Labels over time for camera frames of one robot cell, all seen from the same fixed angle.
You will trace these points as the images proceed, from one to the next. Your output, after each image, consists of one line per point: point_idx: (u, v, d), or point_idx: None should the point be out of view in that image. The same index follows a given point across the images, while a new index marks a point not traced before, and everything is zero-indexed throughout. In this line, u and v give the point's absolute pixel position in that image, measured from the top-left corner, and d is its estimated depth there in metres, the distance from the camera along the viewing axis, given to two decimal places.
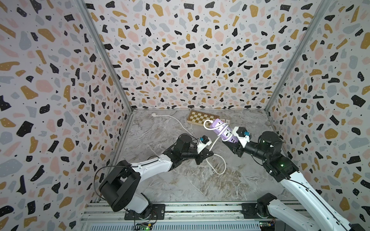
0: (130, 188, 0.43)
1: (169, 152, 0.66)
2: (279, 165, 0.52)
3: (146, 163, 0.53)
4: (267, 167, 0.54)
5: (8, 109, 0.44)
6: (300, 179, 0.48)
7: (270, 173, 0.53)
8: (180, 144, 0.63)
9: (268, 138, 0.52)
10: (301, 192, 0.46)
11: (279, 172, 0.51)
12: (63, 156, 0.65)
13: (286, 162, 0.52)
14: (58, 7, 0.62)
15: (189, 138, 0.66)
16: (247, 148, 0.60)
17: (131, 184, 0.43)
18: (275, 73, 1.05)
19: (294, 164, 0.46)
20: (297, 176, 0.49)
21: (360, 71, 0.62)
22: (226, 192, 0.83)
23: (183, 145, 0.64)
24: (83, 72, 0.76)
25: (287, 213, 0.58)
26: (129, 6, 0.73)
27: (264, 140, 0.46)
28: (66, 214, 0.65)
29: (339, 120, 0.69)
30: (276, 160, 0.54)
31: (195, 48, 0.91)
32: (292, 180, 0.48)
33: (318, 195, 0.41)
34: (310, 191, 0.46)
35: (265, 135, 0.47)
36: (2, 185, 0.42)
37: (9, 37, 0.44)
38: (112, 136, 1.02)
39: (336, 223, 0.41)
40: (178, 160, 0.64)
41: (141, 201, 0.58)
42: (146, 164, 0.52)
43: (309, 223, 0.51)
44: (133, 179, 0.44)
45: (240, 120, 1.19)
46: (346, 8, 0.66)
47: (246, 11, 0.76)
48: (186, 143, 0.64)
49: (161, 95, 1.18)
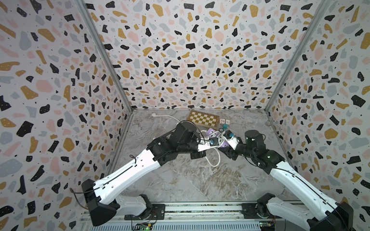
0: (99, 211, 0.38)
1: (156, 143, 0.48)
2: (266, 157, 0.56)
3: (114, 178, 0.42)
4: (255, 160, 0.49)
5: (8, 109, 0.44)
6: (286, 167, 0.52)
7: (259, 166, 0.57)
8: (181, 131, 0.46)
9: (251, 133, 0.60)
10: (288, 178, 0.49)
11: (267, 163, 0.54)
12: (63, 156, 0.65)
13: (273, 154, 0.57)
14: (58, 7, 0.62)
15: (193, 127, 0.49)
16: (238, 149, 0.66)
17: (93, 209, 0.37)
18: (275, 73, 1.05)
19: (280, 155, 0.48)
20: (283, 165, 0.52)
21: (360, 72, 0.62)
22: (226, 192, 0.83)
23: (184, 133, 0.48)
24: (83, 72, 0.76)
25: (284, 207, 0.59)
26: (129, 6, 0.73)
27: (247, 135, 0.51)
28: (66, 214, 0.65)
29: (339, 120, 0.69)
30: (263, 152, 0.59)
31: (195, 48, 0.91)
32: (279, 168, 0.52)
33: (304, 180, 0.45)
34: (297, 177, 0.49)
35: (249, 132, 0.61)
36: (2, 185, 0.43)
37: (9, 37, 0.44)
38: (112, 136, 1.02)
39: (323, 202, 0.43)
40: (172, 151, 0.46)
41: (137, 206, 0.58)
42: (113, 180, 0.41)
43: (304, 212, 0.52)
44: (96, 204, 0.38)
45: (240, 120, 1.19)
46: (346, 8, 0.66)
47: (246, 11, 0.76)
48: (189, 131, 0.48)
49: (161, 95, 1.18)
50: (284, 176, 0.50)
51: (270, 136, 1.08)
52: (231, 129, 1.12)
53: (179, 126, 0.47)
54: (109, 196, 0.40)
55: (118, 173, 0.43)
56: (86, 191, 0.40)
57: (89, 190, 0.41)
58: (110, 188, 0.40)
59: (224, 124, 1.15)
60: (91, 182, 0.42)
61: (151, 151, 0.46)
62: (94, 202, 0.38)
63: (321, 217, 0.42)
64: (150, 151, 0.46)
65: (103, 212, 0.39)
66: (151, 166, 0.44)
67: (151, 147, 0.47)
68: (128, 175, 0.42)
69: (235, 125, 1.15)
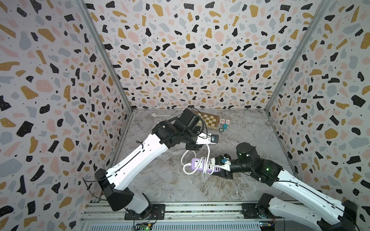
0: (115, 197, 0.39)
1: (161, 126, 0.47)
2: (265, 170, 0.53)
3: (124, 164, 0.42)
4: (256, 175, 0.55)
5: (8, 109, 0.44)
6: (288, 176, 0.50)
7: (261, 181, 0.53)
8: (189, 115, 0.48)
9: (243, 149, 0.56)
10: (293, 189, 0.48)
11: (268, 176, 0.51)
12: (63, 156, 0.65)
13: (270, 165, 0.54)
14: (58, 7, 0.62)
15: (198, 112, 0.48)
16: (233, 168, 0.60)
17: (109, 197, 0.38)
18: (275, 74, 1.05)
19: (277, 164, 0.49)
20: (284, 175, 0.51)
21: (360, 71, 0.62)
22: (226, 192, 0.83)
23: (191, 118, 0.49)
24: (83, 72, 0.76)
25: (288, 210, 0.58)
26: (129, 6, 0.73)
27: (240, 152, 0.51)
28: (66, 214, 0.65)
29: (339, 120, 0.69)
30: (260, 165, 0.57)
31: (195, 48, 0.91)
32: (282, 180, 0.50)
33: (308, 187, 0.48)
34: (300, 185, 0.48)
35: (240, 147, 0.57)
36: (2, 185, 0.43)
37: (9, 37, 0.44)
38: (112, 136, 1.02)
39: (331, 207, 0.43)
40: (178, 134, 0.46)
41: (143, 202, 0.60)
42: (124, 167, 0.41)
43: (311, 213, 0.52)
44: (111, 190, 0.38)
45: (240, 120, 1.19)
46: (346, 8, 0.66)
47: (246, 11, 0.76)
48: (195, 116, 0.50)
49: (161, 95, 1.18)
50: (288, 186, 0.48)
51: (270, 136, 1.08)
52: (231, 129, 1.12)
53: (187, 110, 0.49)
54: (124, 181, 0.40)
55: (126, 160, 0.43)
56: (100, 179, 0.41)
57: (102, 178, 0.41)
58: (123, 174, 0.41)
59: (224, 124, 1.15)
60: (103, 172, 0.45)
61: (156, 135, 0.45)
62: (109, 189, 0.39)
63: (333, 221, 0.42)
64: (156, 134, 0.45)
65: (120, 197, 0.40)
66: (159, 150, 0.44)
67: (156, 131, 0.46)
68: (139, 159, 0.42)
69: (235, 125, 1.15)
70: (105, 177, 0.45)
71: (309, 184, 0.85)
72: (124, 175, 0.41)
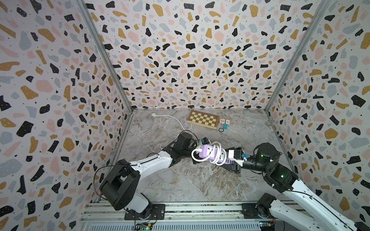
0: (128, 189, 0.43)
1: (169, 149, 0.65)
2: (279, 176, 0.51)
3: (145, 161, 0.52)
4: (270, 181, 0.52)
5: (8, 109, 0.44)
6: (303, 187, 0.48)
7: (273, 187, 0.52)
8: (182, 139, 0.65)
9: (267, 152, 0.49)
10: (306, 200, 0.46)
11: (281, 183, 0.50)
12: (63, 156, 0.65)
13: (285, 172, 0.52)
14: (58, 7, 0.62)
15: (189, 134, 0.68)
16: (246, 163, 0.55)
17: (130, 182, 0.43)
18: (275, 74, 1.05)
19: (292, 173, 0.52)
20: (298, 186, 0.49)
21: (360, 71, 0.62)
22: (226, 192, 0.83)
23: (185, 140, 0.66)
24: (83, 72, 0.76)
25: (290, 215, 0.58)
26: (129, 6, 0.73)
27: (263, 154, 0.51)
28: (66, 213, 0.65)
29: (339, 120, 0.69)
30: (275, 170, 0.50)
31: (195, 48, 0.91)
32: (295, 190, 0.48)
33: (322, 201, 0.46)
34: (314, 198, 0.46)
35: (264, 149, 0.50)
36: (2, 185, 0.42)
37: (9, 37, 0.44)
38: (112, 136, 1.02)
39: (343, 226, 0.42)
40: (178, 155, 0.64)
41: (142, 200, 0.59)
42: (145, 163, 0.51)
43: (315, 225, 0.52)
44: (132, 177, 0.44)
45: (240, 120, 1.19)
46: (346, 8, 0.66)
47: (246, 11, 0.76)
48: (187, 138, 0.66)
49: (161, 95, 1.18)
50: (301, 198, 0.47)
51: (270, 136, 1.08)
52: (231, 129, 1.12)
53: (180, 135, 0.65)
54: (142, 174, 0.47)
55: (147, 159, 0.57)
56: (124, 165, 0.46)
57: (127, 165, 0.47)
58: (145, 167, 0.50)
59: (224, 124, 1.15)
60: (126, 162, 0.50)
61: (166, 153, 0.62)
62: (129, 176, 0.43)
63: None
64: (166, 152, 0.63)
65: (128, 192, 0.43)
66: (167, 160, 0.59)
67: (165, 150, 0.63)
68: (157, 162, 0.55)
69: (235, 125, 1.15)
70: (129, 165, 0.48)
71: (309, 184, 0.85)
72: (145, 168, 0.50)
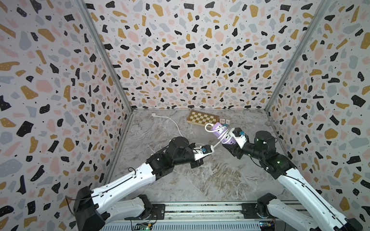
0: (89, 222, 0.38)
1: (155, 158, 0.53)
2: (275, 162, 0.53)
3: (113, 186, 0.44)
4: (264, 164, 0.56)
5: (8, 109, 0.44)
6: (297, 175, 0.49)
7: (268, 171, 0.54)
8: (174, 147, 0.50)
9: (261, 135, 0.55)
10: (297, 187, 0.47)
11: (275, 168, 0.52)
12: (63, 156, 0.65)
13: (283, 159, 0.54)
14: (58, 7, 0.62)
15: (184, 143, 0.53)
16: (245, 149, 0.63)
17: (86, 219, 0.37)
18: (275, 73, 1.05)
19: (289, 161, 0.53)
20: (293, 173, 0.50)
21: (360, 72, 0.62)
22: (226, 192, 0.83)
23: (177, 150, 0.52)
24: (83, 72, 0.76)
25: (287, 212, 0.58)
26: (129, 6, 0.73)
27: (257, 138, 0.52)
28: (66, 213, 0.65)
29: (339, 120, 0.69)
30: (273, 157, 0.56)
31: (195, 48, 0.91)
32: (288, 176, 0.49)
33: (314, 191, 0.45)
34: (306, 186, 0.47)
35: (259, 134, 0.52)
36: (2, 185, 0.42)
37: (9, 37, 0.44)
38: (112, 136, 1.02)
39: (331, 217, 0.41)
40: (168, 167, 0.52)
41: (134, 209, 0.58)
42: (112, 189, 0.44)
43: (308, 221, 0.51)
44: (90, 213, 0.38)
45: (240, 120, 1.19)
46: (346, 8, 0.66)
47: (246, 11, 0.76)
48: (180, 147, 0.51)
49: (161, 95, 1.18)
50: (293, 184, 0.48)
51: None
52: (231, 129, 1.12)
53: (174, 141, 0.52)
54: (106, 204, 0.41)
55: (121, 180, 0.46)
56: (83, 198, 0.40)
57: (88, 197, 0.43)
58: (109, 196, 0.42)
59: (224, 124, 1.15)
60: (88, 190, 0.43)
61: (150, 166, 0.51)
62: (88, 211, 0.38)
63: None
64: (149, 165, 0.51)
65: (93, 223, 0.39)
66: (149, 179, 0.48)
67: (150, 162, 0.52)
68: (128, 185, 0.45)
69: (235, 125, 1.15)
70: (91, 197, 0.41)
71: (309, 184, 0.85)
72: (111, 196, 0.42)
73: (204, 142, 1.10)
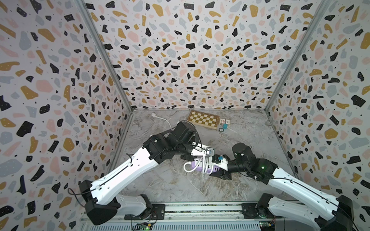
0: (96, 212, 0.37)
1: (152, 141, 0.45)
2: (260, 168, 0.55)
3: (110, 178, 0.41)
4: (251, 174, 0.57)
5: (8, 109, 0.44)
6: (283, 174, 0.52)
7: (257, 179, 0.55)
8: (182, 129, 0.46)
9: (238, 148, 0.58)
10: (288, 186, 0.49)
11: (263, 175, 0.52)
12: (63, 156, 0.65)
13: (265, 163, 0.56)
14: (58, 7, 0.62)
15: (193, 127, 0.49)
16: (231, 168, 0.62)
17: (90, 211, 0.36)
18: (275, 73, 1.05)
19: (272, 162, 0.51)
20: (279, 173, 0.52)
21: (360, 72, 0.62)
22: (226, 192, 0.83)
23: (186, 133, 0.48)
24: (83, 72, 0.76)
25: (288, 208, 0.58)
26: (129, 6, 0.73)
27: (235, 152, 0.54)
28: (66, 213, 0.65)
29: (339, 120, 0.69)
30: (256, 164, 0.58)
31: (195, 48, 0.91)
32: (276, 177, 0.51)
33: (302, 183, 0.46)
34: (295, 182, 0.49)
35: (236, 147, 0.59)
36: (2, 185, 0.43)
37: (9, 37, 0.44)
38: (112, 136, 1.02)
39: (326, 202, 0.43)
40: (170, 148, 0.45)
41: (138, 206, 0.58)
42: (109, 181, 0.40)
43: (309, 211, 0.52)
44: (92, 205, 0.37)
45: (240, 120, 1.19)
46: (346, 8, 0.66)
47: (246, 11, 0.76)
48: (189, 131, 0.48)
49: (161, 95, 1.18)
50: (283, 184, 0.49)
51: (270, 136, 1.08)
52: (231, 129, 1.12)
53: (180, 125, 0.46)
54: (107, 196, 0.39)
55: (117, 171, 0.42)
56: (84, 192, 0.39)
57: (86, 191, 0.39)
58: (107, 188, 0.39)
59: (224, 124, 1.15)
60: (87, 183, 0.41)
61: (147, 150, 0.44)
62: (90, 204, 0.37)
63: (328, 217, 0.42)
64: (146, 148, 0.44)
65: (100, 213, 0.39)
66: (148, 165, 0.43)
67: (147, 145, 0.45)
68: (125, 175, 0.41)
69: (235, 125, 1.15)
70: (89, 190, 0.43)
71: (309, 184, 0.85)
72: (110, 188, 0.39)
73: (204, 142, 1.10)
